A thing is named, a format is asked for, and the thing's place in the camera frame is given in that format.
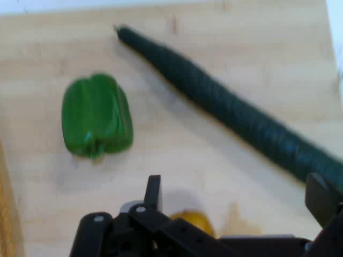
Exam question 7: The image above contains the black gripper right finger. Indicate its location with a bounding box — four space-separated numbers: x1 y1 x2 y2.
305 172 343 257

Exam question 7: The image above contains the long dark green cucumber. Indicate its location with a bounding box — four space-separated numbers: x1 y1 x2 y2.
112 23 343 192

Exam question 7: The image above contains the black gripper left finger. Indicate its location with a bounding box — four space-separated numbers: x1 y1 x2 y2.
70 175 231 257

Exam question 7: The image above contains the wooden cutting board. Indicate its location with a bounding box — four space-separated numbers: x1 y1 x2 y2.
0 5 339 257

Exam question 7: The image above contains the brown yellow potato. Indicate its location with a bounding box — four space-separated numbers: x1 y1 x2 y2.
170 210 217 238

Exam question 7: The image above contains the green bell pepper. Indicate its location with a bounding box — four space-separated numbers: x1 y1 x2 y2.
61 72 134 161

